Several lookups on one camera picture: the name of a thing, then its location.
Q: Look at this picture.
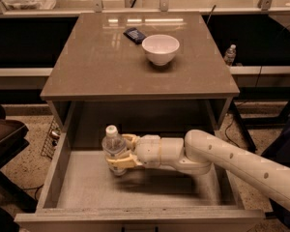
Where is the grey cabinet with counter top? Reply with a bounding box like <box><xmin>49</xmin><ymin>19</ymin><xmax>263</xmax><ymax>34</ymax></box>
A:
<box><xmin>40</xmin><ymin>11</ymin><xmax>241</xmax><ymax>149</ymax></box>

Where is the open grey top drawer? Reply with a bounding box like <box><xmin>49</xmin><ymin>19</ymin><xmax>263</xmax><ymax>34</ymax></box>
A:
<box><xmin>14</xmin><ymin>100</ymin><xmax>266</xmax><ymax>232</ymax></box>

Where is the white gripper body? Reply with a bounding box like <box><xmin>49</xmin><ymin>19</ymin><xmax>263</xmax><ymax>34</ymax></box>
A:
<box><xmin>135</xmin><ymin>135</ymin><xmax>160</xmax><ymax>168</ymax></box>

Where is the white ceramic bowl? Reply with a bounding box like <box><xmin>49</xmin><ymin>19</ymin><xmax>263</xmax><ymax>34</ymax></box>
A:
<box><xmin>142</xmin><ymin>35</ymin><xmax>180</xmax><ymax>66</ymax></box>

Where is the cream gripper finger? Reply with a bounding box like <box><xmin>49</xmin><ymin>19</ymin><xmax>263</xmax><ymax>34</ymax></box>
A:
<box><xmin>106</xmin><ymin>155</ymin><xmax>142</xmax><ymax>169</ymax></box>
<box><xmin>123</xmin><ymin>133</ymin><xmax>140</xmax><ymax>151</ymax></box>

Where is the dark brown chair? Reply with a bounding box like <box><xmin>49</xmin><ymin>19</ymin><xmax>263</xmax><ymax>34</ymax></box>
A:
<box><xmin>0</xmin><ymin>104</ymin><xmax>38</xmax><ymax>232</ymax></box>

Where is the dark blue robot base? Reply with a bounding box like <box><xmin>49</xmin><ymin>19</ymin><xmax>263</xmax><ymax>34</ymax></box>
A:
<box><xmin>260</xmin><ymin>100</ymin><xmax>290</xmax><ymax>232</ymax></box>

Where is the small background water bottle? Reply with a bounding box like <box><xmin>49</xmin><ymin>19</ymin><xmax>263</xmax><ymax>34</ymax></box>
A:
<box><xmin>223</xmin><ymin>44</ymin><xmax>236</xmax><ymax>66</ymax></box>

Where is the clear plastic water bottle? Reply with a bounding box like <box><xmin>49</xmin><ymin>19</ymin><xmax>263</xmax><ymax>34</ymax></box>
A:
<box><xmin>101</xmin><ymin>125</ymin><xmax>127</xmax><ymax>176</ymax></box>

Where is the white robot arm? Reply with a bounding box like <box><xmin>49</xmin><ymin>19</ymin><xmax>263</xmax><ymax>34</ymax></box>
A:
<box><xmin>102</xmin><ymin>126</ymin><xmax>290</xmax><ymax>212</ymax></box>

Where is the wire mesh basket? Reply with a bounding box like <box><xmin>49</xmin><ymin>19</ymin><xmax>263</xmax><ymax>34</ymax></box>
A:
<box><xmin>41</xmin><ymin>120</ymin><xmax>61</xmax><ymax>160</ymax></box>

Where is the black floor cable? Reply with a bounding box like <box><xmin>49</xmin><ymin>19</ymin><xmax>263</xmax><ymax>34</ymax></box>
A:
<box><xmin>223</xmin><ymin>113</ymin><xmax>242</xmax><ymax>150</ymax></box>

